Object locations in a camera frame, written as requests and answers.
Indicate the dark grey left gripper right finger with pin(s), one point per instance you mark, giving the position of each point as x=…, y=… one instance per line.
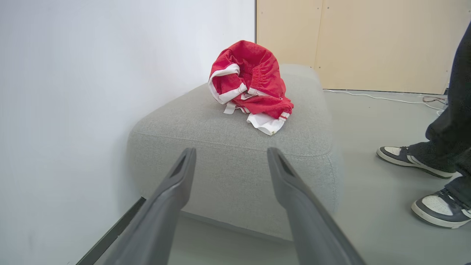
x=309, y=221

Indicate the dark trouser leg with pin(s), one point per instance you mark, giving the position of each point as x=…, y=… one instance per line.
x=460, y=189
x=452, y=129

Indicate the red jersey white striped trim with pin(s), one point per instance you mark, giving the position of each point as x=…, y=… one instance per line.
x=266, y=123

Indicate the beige wooden wall panel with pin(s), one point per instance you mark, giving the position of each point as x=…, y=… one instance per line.
x=287, y=29
x=386, y=44

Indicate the grey and white sneaker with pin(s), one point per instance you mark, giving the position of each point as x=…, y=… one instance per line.
x=438, y=208
x=401, y=156

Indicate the red shorts white side stripe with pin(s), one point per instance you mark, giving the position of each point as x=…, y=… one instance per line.
x=250, y=55

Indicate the grey fabric sofa seat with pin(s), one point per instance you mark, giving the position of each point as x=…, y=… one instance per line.
x=228, y=165

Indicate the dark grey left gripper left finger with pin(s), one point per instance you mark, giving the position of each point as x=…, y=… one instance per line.
x=162, y=213

